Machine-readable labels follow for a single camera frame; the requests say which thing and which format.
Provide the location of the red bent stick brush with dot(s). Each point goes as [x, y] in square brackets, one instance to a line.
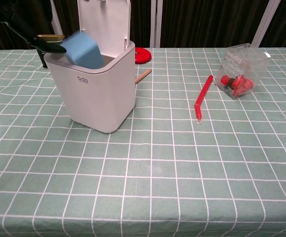
[203, 92]

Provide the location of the red round disc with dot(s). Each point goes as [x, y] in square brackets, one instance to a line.
[143, 55]

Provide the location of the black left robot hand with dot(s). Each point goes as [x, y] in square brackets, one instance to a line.
[24, 28]

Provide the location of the white slanted frame pole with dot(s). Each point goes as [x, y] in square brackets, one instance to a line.
[56, 22]
[265, 22]

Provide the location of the red plastic pieces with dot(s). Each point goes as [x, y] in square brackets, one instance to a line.
[239, 85]

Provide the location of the clear bag with red parts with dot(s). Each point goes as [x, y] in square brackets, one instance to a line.
[244, 61]

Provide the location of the dark curtain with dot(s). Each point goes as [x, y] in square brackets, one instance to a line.
[207, 19]

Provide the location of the wooden pencil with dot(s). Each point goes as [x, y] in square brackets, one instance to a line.
[143, 75]

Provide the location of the white upright frame pole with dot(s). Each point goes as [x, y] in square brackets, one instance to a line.
[155, 22]

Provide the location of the green luncheon meat tin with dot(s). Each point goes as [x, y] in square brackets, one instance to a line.
[51, 38]

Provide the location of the white lidded trash bin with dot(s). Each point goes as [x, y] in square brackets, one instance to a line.
[96, 98]

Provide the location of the green checked tablecloth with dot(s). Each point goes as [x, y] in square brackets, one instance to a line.
[157, 172]

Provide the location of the blue foam cube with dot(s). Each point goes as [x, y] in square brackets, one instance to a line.
[83, 50]

